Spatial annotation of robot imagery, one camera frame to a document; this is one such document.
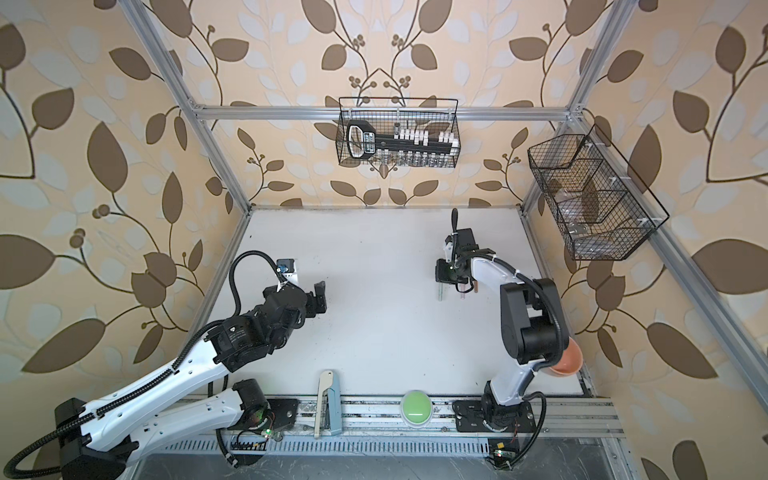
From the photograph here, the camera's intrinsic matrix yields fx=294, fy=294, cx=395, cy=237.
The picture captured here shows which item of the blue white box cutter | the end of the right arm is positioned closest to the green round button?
the blue white box cutter

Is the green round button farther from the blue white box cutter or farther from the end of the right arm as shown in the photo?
the end of the right arm

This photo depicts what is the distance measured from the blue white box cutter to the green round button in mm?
165

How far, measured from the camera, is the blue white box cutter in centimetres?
72

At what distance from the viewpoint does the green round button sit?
2.42ft
